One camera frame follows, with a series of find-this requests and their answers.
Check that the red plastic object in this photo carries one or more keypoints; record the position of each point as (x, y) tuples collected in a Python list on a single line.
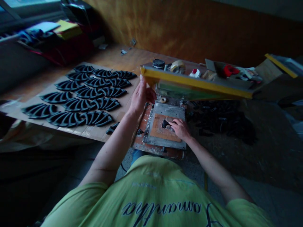
[(230, 70)]

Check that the brown jig board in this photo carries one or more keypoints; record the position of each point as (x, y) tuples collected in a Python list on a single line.
[(161, 134)]

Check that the pile of black plastic pieces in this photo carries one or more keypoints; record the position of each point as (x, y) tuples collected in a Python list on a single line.
[(225, 120)]

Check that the small black plastic part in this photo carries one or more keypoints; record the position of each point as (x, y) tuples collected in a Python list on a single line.
[(164, 123)]

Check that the cardboard scrap piece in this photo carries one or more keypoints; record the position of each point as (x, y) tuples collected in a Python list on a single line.
[(214, 65)]

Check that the small tan tape roll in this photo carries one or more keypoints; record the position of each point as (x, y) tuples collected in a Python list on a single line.
[(162, 100)]

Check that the group of black fan-shaped parts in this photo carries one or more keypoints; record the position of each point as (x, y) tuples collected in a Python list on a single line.
[(80, 99)]

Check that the person's left hand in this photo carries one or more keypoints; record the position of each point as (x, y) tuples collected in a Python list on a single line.
[(138, 99)]

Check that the large cardboard sheet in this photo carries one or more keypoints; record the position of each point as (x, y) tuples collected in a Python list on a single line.
[(28, 99)]

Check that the paint-stained wooden base board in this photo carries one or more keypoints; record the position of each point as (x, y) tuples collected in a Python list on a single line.
[(142, 144)]

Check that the person's body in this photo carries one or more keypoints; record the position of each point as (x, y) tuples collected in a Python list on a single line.
[(153, 196)]

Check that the black clamp knob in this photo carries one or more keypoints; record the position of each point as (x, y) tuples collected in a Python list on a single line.
[(163, 149), (139, 131)]

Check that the person's legs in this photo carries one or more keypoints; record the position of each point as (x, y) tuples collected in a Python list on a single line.
[(136, 154)]

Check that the grey metal plate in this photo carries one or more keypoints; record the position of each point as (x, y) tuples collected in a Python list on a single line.
[(169, 110)]

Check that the black ink can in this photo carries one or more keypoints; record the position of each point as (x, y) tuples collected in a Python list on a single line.
[(158, 63)]

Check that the cluttered shelf with boxes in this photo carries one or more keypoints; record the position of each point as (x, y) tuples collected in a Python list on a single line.
[(54, 37)]

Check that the person's right hand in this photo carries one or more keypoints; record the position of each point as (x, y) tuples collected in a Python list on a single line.
[(181, 130)]

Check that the yellow screen printing frame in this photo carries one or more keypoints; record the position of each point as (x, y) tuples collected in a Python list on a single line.
[(194, 82)]

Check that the yellow-edged spare screen frame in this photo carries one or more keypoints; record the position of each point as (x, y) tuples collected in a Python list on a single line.
[(282, 65)]

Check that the person's right fingers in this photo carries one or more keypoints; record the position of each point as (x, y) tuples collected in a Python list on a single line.
[(175, 124)]

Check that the beige tape roll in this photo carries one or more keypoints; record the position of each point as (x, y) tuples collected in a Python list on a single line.
[(177, 66)]

